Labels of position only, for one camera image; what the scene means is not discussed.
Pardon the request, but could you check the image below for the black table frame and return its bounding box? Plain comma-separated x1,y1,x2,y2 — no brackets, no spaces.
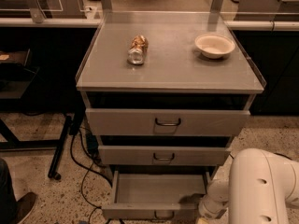
0,49,72,180

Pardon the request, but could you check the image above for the black floor cable left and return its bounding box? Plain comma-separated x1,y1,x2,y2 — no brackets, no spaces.
68,126,125,224

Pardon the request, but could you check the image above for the dark trouser leg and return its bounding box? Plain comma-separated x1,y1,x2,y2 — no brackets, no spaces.
0,159,17,224

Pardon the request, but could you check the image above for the grey drawer cabinet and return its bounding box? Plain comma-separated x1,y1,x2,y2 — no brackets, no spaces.
74,10,267,185

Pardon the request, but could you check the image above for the grey top drawer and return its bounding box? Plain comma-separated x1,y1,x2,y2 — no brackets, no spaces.
86,108,249,136

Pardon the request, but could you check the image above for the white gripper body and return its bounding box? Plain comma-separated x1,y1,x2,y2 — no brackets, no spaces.
198,194,228,219

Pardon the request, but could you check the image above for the crushed gold can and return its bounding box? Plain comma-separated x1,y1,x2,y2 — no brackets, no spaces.
127,35,149,65

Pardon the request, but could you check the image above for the black floor cable right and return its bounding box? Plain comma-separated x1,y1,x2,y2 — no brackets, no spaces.
229,152,293,161

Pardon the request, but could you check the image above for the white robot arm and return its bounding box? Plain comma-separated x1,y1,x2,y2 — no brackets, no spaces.
196,148,299,224

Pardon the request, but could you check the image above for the white horizontal rail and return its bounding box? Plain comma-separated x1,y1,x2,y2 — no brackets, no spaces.
0,18,299,32

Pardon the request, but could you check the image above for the white bowl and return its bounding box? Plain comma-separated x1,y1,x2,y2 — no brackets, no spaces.
194,34,235,59

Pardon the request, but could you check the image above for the black floor cable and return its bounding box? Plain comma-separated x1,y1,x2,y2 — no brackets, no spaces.
68,126,125,224
229,152,293,161

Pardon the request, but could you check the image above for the grey middle drawer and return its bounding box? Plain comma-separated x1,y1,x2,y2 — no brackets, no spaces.
99,146,230,166

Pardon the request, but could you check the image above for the grey bottom drawer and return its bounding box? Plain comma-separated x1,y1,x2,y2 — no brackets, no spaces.
102,171,207,221

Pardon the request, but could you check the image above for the grey drawer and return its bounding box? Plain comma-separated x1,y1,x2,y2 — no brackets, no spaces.
102,171,207,221
86,108,249,136
99,146,230,166

